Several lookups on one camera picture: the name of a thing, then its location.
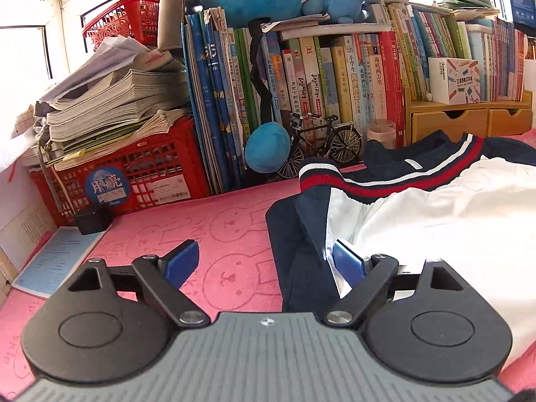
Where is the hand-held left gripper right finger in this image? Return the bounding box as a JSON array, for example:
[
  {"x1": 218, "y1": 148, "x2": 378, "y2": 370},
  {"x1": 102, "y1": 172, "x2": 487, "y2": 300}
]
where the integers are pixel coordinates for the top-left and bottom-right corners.
[{"x1": 326, "y1": 239, "x2": 469, "y2": 327}]

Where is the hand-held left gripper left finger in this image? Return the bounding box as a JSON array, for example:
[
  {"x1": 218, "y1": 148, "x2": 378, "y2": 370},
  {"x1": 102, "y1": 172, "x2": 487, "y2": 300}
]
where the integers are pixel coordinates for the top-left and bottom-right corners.
[{"x1": 67, "y1": 240, "x2": 211, "y2": 329}]

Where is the navy and white jacket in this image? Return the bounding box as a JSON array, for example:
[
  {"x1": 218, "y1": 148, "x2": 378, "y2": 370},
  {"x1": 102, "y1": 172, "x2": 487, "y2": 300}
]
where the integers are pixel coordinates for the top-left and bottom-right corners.
[{"x1": 266, "y1": 130, "x2": 536, "y2": 369}]

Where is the pink rabbit-print mat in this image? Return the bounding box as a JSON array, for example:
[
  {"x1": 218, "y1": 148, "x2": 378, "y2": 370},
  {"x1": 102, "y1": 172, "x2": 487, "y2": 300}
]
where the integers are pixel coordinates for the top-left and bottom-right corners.
[{"x1": 0, "y1": 132, "x2": 536, "y2": 398}]

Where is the small black box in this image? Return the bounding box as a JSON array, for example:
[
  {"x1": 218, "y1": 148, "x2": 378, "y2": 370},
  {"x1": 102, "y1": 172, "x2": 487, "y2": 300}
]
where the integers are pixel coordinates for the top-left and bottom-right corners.
[{"x1": 74, "y1": 206, "x2": 114, "y2": 236}]

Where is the large red plastic crate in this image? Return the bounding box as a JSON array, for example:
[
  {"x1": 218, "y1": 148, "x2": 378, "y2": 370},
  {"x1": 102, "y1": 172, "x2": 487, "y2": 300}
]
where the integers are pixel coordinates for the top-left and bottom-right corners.
[{"x1": 29, "y1": 115, "x2": 212, "y2": 227}]

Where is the black miniature bicycle model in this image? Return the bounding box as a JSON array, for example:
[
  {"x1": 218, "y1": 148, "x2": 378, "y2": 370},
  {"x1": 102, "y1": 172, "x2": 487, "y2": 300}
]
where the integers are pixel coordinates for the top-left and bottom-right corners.
[{"x1": 276, "y1": 113, "x2": 363, "y2": 179}]

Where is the light blue notebook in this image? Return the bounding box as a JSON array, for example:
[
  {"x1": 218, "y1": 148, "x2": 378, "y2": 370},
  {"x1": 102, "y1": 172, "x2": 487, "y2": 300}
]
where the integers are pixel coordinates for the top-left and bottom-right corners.
[{"x1": 12, "y1": 226, "x2": 107, "y2": 299}]

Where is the pink plastic cup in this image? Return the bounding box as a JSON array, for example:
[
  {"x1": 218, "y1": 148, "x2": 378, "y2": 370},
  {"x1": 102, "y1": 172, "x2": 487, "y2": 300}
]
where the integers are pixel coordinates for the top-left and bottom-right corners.
[{"x1": 366, "y1": 119, "x2": 397, "y2": 150}]

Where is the wooden drawer organizer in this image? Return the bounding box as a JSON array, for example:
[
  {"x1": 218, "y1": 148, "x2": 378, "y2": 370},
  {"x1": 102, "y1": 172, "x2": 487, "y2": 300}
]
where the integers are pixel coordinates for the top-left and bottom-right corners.
[{"x1": 404, "y1": 90, "x2": 534, "y2": 145}]

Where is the stack of paper workbooks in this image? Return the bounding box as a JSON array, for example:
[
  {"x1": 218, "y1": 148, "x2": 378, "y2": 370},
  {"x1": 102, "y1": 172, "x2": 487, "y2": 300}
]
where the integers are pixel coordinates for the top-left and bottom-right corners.
[{"x1": 33, "y1": 36, "x2": 193, "y2": 164}]

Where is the row of upright books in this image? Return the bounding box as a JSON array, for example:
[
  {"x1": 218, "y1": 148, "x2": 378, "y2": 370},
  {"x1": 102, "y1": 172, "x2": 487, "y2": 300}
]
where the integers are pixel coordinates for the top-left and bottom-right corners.
[{"x1": 182, "y1": 2, "x2": 530, "y2": 195}]

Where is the white colourful-print card box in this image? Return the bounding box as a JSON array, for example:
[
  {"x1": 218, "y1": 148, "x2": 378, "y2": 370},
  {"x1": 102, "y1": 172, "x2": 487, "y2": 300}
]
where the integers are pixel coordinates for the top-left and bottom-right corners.
[{"x1": 428, "y1": 56, "x2": 481, "y2": 105}]

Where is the small red plastic basket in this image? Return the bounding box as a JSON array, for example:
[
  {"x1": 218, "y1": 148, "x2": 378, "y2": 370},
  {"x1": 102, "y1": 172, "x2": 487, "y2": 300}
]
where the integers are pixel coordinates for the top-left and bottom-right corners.
[{"x1": 82, "y1": 0, "x2": 160, "y2": 47}]

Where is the grey tube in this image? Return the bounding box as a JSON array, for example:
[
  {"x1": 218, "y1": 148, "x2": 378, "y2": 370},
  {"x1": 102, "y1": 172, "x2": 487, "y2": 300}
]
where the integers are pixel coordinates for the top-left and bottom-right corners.
[{"x1": 157, "y1": 0, "x2": 188, "y2": 52}]

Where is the small light blue plush toy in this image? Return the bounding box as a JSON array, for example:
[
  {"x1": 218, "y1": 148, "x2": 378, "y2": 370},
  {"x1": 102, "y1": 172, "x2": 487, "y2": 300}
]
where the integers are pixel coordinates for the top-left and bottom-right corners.
[{"x1": 301, "y1": 0, "x2": 378, "y2": 24}]

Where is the black strap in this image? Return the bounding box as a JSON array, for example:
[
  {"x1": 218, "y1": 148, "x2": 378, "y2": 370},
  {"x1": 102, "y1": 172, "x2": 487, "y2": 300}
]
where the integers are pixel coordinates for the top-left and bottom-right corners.
[{"x1": 249, "y1": 20, "x2": 279, "y2": 135}]

